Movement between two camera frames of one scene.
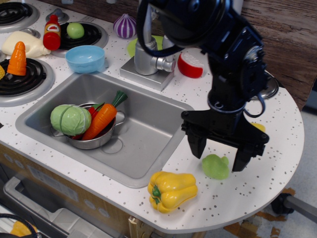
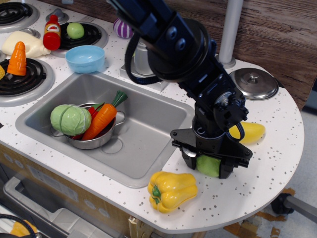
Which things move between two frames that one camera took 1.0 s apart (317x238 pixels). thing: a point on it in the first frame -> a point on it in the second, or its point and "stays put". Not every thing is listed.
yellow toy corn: x=2 y=72 stays put
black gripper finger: x=242 y=158 -> x=226 y=166
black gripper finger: x=197 y=144 -> x=189 y=156
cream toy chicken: x=34 y=46 stays put
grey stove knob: x=62 y=17 stays put
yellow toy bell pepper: x=168 y=191 stays put
